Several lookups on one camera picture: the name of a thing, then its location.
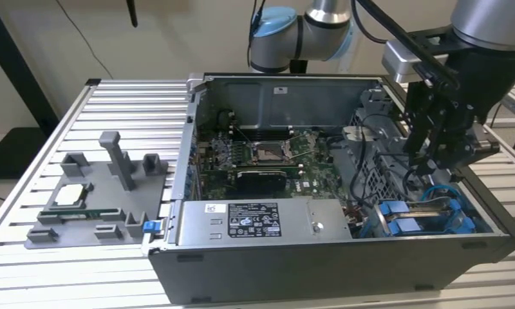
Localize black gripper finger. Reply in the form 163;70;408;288
402;80;446;177
435;125;502;171

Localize blue disk wire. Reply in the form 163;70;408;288
420;183;461;207

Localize hard disk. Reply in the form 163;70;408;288
376;198;463;223
388;216;475;238

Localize grey metal disk bay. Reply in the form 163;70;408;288
332;88;471;210

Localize green motherboard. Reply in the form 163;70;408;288
195;128;344;200

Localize CPU socket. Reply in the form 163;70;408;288
250;140;294;164

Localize silver power supply unit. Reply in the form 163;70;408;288
175;198;354;247

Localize black graphics card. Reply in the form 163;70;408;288
234;170;288;199

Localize black open PC case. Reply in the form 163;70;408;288
141;72;515;305

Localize grey parts rack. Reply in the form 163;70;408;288
24;131;171;250

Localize black hanging rod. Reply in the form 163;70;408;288
124;0;140;28

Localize green RAM stick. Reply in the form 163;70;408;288
41;209;119;223

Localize silver CPU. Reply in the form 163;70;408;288
53;185;87;206

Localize black stand base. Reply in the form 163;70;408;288
0;127;49;180

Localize black stand pole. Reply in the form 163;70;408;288
0;0;61;136

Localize black camera mounting bracket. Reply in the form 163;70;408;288
406;27;456;59

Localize long black case wire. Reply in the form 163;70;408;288
350;112;399;207

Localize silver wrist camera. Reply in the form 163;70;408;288
380;40;451;85

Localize flat black cable strip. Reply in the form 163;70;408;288
355;0;461;91

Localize round black arm cable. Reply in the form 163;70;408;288
350;0;390;44

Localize black cable at arm joint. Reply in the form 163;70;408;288
250;0;268;37

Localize silver case hinge bracket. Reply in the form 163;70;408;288
185;73;211;95

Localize thin black wall wire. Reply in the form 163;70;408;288
53;0;113;80

